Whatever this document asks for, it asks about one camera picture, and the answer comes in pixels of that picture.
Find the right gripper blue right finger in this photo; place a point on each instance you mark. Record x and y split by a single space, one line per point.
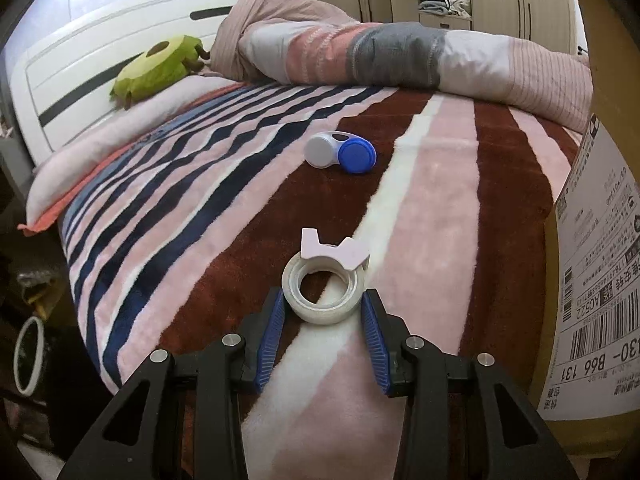
373 335

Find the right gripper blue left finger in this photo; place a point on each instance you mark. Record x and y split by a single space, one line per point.
272 318

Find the clear tape roll with dispenser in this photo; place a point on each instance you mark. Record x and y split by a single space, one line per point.
343 265

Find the white blue round device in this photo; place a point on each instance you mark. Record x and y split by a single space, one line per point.
354 154

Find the brown cardboard box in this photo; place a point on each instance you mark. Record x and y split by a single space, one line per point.
586 380

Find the white pillow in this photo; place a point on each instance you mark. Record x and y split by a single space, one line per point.
58 179

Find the green avocado plush toy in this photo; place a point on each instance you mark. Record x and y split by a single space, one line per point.
158 68

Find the pink grey folded duvet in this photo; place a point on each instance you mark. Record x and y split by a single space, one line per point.
313 42

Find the white bed headboard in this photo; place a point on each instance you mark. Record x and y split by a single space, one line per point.
62 85

